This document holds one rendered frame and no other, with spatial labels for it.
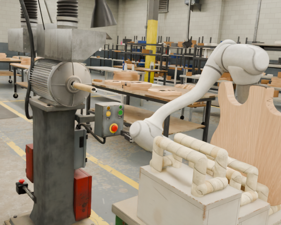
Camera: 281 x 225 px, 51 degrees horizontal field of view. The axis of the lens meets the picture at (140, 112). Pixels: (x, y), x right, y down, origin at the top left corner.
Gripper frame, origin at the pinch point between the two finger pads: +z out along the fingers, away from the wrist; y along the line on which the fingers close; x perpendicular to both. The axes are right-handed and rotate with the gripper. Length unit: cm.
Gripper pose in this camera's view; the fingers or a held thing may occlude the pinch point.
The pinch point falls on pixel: (125, 133)
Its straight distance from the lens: 175.6
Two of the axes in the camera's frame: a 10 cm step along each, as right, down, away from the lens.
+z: -6.5, -1.7, 7.4
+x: 0.5, -9.8, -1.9
